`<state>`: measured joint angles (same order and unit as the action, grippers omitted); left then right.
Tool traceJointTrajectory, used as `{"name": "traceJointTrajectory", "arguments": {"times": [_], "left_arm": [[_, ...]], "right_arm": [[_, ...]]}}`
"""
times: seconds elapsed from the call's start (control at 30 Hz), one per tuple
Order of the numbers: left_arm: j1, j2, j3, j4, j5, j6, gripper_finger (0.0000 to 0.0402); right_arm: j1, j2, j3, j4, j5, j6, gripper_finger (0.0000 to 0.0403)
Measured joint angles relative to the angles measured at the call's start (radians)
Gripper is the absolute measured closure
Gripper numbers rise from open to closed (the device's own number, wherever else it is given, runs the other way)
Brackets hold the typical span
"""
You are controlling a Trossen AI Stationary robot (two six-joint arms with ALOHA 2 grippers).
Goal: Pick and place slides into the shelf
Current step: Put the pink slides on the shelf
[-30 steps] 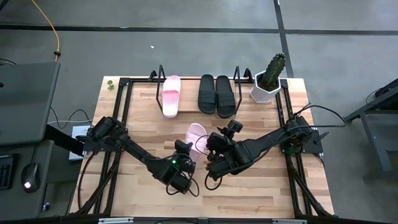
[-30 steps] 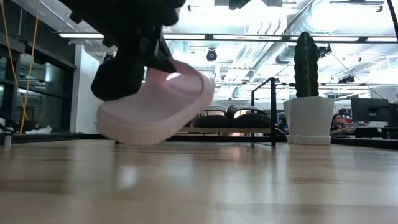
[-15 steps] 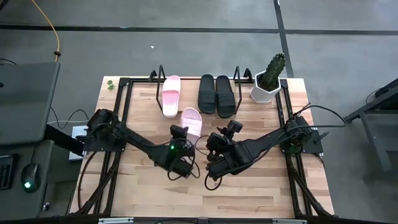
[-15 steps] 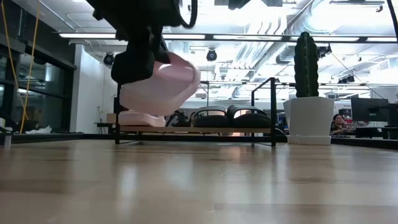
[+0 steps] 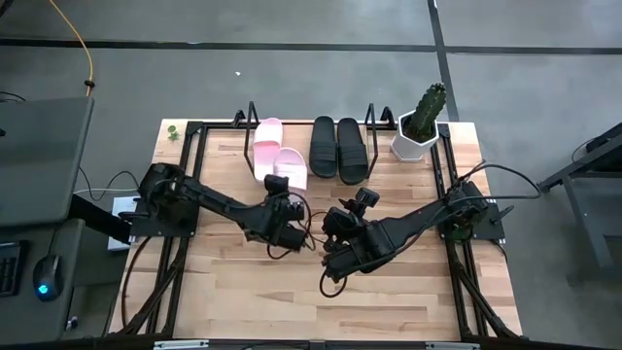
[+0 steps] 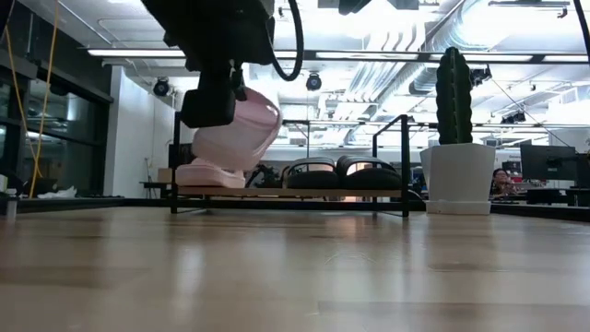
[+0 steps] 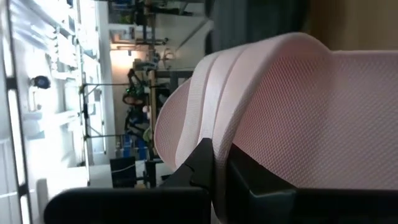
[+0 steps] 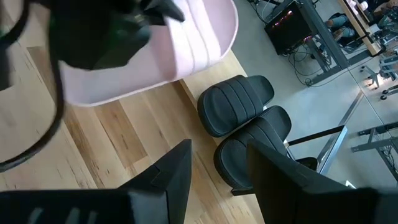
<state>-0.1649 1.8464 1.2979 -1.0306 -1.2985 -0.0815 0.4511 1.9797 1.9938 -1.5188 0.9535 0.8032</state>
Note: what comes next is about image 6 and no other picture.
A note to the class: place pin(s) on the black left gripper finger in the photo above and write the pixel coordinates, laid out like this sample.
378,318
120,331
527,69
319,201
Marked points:
239,85

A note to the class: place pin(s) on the pink slide sandal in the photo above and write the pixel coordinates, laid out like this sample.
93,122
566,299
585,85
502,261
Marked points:
203,177
239,138

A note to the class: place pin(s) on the large black computer monitor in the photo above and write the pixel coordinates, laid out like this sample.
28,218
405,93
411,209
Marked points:
548,161

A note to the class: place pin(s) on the black slide sandal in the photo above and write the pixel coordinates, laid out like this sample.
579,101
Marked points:
313,180
373,180

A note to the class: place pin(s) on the black aluminium rig frame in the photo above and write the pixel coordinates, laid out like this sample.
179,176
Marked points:
92,203

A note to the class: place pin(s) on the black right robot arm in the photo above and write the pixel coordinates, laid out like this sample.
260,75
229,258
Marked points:
352,5

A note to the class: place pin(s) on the wooden shelf with black frame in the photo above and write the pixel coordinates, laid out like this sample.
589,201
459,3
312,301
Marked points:
276,192

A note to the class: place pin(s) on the green cactus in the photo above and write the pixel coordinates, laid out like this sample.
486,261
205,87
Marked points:
454,101

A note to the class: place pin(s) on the black round ceiling spotlight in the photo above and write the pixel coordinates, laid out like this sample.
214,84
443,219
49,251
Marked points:
314,82
161,87

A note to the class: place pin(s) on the thin black background frame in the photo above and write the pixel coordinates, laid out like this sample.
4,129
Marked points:
295,122

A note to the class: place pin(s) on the black background screen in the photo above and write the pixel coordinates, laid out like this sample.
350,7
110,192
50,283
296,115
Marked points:
180,156

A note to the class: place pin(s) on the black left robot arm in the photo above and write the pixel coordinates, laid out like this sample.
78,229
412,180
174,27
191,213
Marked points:
207,27

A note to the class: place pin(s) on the small white post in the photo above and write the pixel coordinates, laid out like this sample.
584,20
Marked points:
11,207

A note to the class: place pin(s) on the brown cardboard box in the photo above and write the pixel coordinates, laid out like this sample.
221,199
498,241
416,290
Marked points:
165,175

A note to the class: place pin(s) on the white cloth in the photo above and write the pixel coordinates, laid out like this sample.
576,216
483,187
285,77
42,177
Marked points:
57,193

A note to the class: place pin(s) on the white plant pot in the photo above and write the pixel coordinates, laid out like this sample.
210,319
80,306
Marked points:
458,175

